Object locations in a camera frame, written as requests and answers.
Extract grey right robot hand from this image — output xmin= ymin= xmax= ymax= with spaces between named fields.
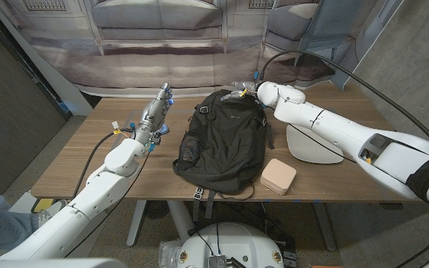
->
xmin=220 ymin=80 xmax=264 ymax=103

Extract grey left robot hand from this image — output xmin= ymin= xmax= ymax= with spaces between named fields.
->
xmin=132 ymin=82 xmax=174 ymax=148

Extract black backpack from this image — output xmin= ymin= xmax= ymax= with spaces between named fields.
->
xmin=172 ymin=89 xmax=276 ymax=220

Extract white paper plate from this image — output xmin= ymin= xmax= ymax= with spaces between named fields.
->
xmin=285 ymin=124 xmax=345 ymax=165

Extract printed room backdrop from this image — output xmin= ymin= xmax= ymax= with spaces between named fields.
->
xmin=0 ymin=0 xmax=405 ymax=98

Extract round black floor fan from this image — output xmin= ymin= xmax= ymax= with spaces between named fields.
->
xmin=143 ymin=200 xmax=171 ymax=220

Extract white table leg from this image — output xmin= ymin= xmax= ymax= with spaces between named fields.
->
xmin=167 ymin=200 xmax=195 ymax=243
xmin=126 ymin=200 xmax=148 ymax=247

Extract clear plastic bag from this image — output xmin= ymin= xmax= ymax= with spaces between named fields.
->
xmin=157 ymin=240 xmax=184 ymax=268

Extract yellow black floor item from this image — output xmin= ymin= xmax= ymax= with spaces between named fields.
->
xmin=31 ymin=198 xmax=76 ymax=215

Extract dark wooden door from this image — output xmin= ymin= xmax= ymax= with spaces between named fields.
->
xmin=0 ymin=3 xmax=69 ymax=194

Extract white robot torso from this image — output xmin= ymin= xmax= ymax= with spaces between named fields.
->
xmin=177 ymin=222 xmax=285 ymax=268

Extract grey table leg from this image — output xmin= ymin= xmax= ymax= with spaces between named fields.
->
xmin=313 ymin=202 xmax=337 ymax=252

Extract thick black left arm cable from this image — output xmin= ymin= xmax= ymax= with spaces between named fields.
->
xmin=71 ymin=128 xmax=136 ymax=202

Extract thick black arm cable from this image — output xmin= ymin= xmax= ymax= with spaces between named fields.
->
xmin=71 ymin=128 xmax=136 ymax=202
xmin=258 ymin=50 xmax=429 ymax=268

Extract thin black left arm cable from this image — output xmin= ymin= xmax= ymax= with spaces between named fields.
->
xmin=65 ymin=147 xmax=153 ymax=258

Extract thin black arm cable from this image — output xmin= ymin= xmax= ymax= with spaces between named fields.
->
xmin=288 ymin=124 xmax=360 ymax=165
xmin=65 ymin=147 xmax=153 ymax=258

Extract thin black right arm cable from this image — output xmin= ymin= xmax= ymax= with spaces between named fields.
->
xmin=288 ymin=124 xmax=360 ymax=165

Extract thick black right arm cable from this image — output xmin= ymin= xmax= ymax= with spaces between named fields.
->
xmin=258 ymin=50 xmax=429 ymax=268

